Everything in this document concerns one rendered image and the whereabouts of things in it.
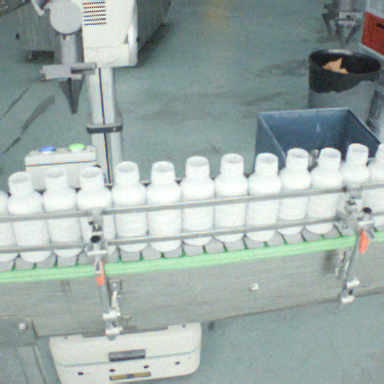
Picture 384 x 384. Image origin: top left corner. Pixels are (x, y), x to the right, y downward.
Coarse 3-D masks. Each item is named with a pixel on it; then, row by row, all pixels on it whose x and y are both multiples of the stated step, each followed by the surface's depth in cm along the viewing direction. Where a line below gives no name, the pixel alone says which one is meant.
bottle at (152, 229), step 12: (156, 168) 80; (168, 168) 81; (156, 180) 78; (168, 180) 78; (156, 192) 79; (168, 192) 79; (180, 192) 81; (156, 216) 81; (168, 216) 81; (180, 216) 83; (156, 228) 82; (168, 228) 82; (180, 228) 84; (180, 240) 86
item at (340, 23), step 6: (330, 12) 117; (336, 18) 114; (342, 18) 115; (336, 24) 114; (342, 24) 113; (348, 24) 113; (354, 24) 114; (360, 24) 114; (336, 30) 116; (342, 30) 115; (354, 30) 115; (342, 36) 116; (348, 36) 117; (342, 42) 117; (348, 42) 118; (342, 48) 119
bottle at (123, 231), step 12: (120, 168) 80; (132, 168) 80; (120, 180) 78; (132, 180) 78; (120, 192) 79; (132, 192) 79; (144, 192) 80; (120, 204) 79; (132, 204) 79; (144, 204) 81; (120, 216) 81; (132, 216) 80; (144, 216) 82; (120, 228) 82; (132, 228) 81; (144, 228) 83
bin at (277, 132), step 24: (264, 120) 147; (288, 120) 149; (312, 120) 150; (336, 120) 152; (360, 120) 143; (264, 144) 141; (288, 144) 153; (312, 144) 155; (336, 144) 157; (360, 144) 144
